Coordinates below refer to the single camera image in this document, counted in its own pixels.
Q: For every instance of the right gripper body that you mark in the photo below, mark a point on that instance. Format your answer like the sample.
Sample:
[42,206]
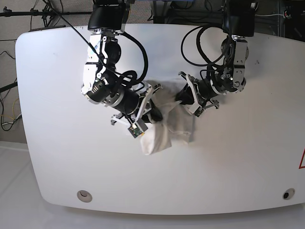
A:
[128,101]

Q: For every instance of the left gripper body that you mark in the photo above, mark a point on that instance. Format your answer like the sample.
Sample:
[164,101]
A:
[202,91]

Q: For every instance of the white printed T-shirt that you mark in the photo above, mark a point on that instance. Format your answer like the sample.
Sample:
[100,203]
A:
[177,123]

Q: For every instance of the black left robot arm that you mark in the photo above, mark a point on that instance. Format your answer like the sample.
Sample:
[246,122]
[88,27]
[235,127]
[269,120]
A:
[226,73]

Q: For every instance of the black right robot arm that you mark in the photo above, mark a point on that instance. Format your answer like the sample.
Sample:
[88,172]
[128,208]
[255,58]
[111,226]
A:
[102,83]

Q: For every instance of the left table grommet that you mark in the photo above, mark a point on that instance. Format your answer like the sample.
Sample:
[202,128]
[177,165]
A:
[84,196]

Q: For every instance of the table grommet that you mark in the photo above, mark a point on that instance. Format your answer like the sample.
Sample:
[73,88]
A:
[288,194]
[84,196]

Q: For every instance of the red triangle sticker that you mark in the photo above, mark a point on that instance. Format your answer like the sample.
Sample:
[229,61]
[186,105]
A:
[302,162]

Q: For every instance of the black tripod stand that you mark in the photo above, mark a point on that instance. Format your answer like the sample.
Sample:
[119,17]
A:
[50,16]

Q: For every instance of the right table grommet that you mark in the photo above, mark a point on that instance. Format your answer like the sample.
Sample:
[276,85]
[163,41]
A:
[288,194]

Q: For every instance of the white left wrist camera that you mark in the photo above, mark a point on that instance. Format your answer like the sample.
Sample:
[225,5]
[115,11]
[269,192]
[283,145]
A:
[196,110]

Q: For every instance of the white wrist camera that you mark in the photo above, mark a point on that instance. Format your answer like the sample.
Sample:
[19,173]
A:
[196,110]
[137,128]

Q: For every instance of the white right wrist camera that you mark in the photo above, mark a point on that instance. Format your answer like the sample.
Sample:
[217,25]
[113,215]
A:
[137,128]

